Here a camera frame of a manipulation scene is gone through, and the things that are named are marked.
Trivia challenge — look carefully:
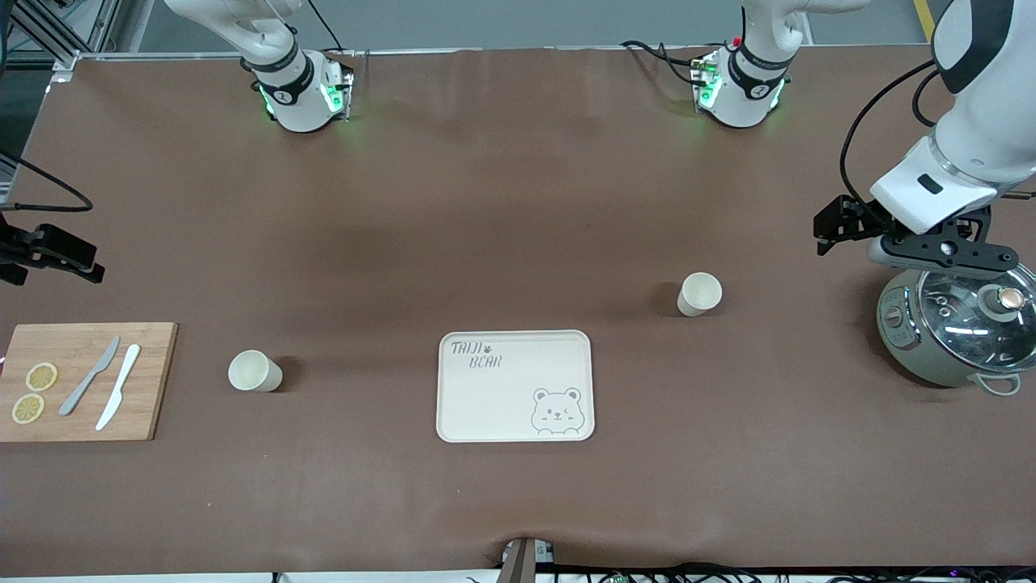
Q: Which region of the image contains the white plastic cup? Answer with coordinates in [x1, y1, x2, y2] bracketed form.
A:
[228, 350, 284, 394]
[677, 272, 723, 318]

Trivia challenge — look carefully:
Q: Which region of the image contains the cream bear print tray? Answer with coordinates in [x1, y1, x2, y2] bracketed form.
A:
[436, 330, 596, 444]

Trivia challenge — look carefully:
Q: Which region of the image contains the glass pot lid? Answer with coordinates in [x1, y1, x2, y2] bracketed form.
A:
[919, 263, 1036, 373]

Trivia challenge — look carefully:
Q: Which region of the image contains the grey-green electric pot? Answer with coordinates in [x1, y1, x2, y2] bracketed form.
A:
[877, 261, 1036, 398]

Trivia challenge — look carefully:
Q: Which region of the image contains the grey plastic knife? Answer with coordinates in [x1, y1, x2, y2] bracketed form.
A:
[58, 336, 121, 417]

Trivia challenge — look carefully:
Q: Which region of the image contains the white plastic knife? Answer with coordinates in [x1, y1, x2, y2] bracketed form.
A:
[96, 344, 142, 432]

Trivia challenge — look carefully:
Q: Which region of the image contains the bamboo cutting board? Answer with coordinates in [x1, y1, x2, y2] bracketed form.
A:
[0, 322, 179, 443]

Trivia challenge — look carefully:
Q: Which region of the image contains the aluminium frame profile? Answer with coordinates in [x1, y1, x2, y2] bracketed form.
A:
[0, 0, 124, 82]

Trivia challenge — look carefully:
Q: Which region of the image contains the black base cable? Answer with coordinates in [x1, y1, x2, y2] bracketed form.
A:
[304, 0, 346, 54]
[621, 39, 707, 87]

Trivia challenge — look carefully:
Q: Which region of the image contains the black cable bundle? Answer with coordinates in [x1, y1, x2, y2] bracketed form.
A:
[550, 561, 1036, 583]

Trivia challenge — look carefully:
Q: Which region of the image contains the metal table edge bracket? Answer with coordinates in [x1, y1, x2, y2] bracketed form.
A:
[498, 537, 558, 583]

